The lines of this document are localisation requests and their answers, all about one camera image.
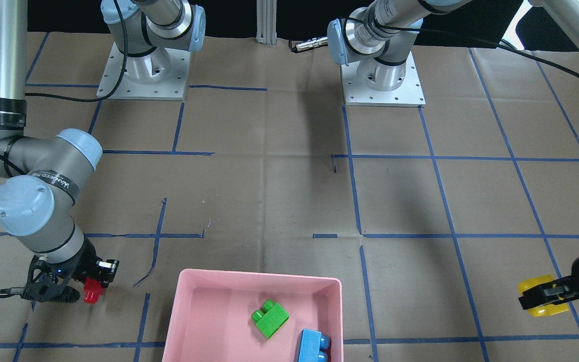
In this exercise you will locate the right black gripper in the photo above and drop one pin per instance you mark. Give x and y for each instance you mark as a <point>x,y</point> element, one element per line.
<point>84,255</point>

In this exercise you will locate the yellow toy block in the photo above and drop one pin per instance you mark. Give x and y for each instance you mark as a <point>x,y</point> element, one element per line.
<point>537,280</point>

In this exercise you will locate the red toy block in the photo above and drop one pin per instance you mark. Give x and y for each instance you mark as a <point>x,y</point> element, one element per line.
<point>92,291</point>

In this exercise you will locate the green toy block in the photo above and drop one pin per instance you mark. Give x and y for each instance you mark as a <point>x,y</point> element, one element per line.
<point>269,318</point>

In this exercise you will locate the blue toy block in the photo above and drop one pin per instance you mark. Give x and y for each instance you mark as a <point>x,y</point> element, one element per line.
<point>313,346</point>

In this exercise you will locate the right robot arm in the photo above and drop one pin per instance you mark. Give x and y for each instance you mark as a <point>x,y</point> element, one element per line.
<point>45,177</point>

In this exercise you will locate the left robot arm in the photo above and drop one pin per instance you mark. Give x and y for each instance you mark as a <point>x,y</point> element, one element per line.
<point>381,36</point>

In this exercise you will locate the pink plastic box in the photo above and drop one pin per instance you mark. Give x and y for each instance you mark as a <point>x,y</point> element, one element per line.
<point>241,316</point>

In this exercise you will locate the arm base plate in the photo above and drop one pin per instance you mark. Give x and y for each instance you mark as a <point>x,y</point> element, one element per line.
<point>370,83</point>
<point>161,75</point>

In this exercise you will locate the aluminium frame post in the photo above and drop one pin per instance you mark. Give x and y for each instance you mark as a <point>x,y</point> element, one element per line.
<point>266,22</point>

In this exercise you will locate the metal cable connector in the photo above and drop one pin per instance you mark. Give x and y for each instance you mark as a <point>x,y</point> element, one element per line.
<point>297,47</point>

